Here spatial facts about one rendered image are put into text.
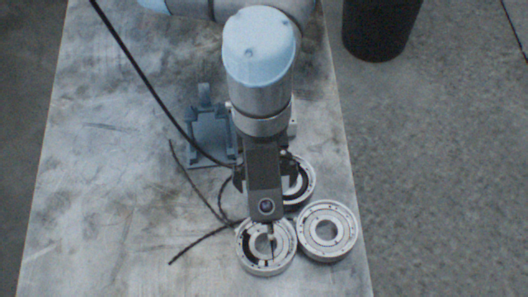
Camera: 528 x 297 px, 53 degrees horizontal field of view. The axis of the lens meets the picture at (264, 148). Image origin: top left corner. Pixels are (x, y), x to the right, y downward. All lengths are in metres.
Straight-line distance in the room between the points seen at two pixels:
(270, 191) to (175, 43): 0.62
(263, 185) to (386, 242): 1.19
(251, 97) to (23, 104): 1.80
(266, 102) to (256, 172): 0.13
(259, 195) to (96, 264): 0.40
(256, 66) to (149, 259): 0.51
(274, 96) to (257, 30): 0.08
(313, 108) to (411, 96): 1.11
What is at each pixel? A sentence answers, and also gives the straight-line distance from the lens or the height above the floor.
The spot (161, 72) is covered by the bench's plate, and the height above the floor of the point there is 0.80.
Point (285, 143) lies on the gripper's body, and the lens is 0.72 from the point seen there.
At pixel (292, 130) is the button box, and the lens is 1.03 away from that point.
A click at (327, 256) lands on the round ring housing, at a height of 0.84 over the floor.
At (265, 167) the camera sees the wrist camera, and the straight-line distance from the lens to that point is 0.68.
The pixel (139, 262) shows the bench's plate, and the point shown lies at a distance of 0.97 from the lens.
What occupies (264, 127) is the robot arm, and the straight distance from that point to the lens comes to 0.63.
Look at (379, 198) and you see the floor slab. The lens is 1.91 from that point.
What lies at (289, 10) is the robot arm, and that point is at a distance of 0.61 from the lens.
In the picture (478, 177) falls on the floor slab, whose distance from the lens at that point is 2.04.
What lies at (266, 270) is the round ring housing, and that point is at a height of 0.84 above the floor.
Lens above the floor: 1.68
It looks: 58 degrees down
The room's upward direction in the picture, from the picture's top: 2 degrees counter-clockwise
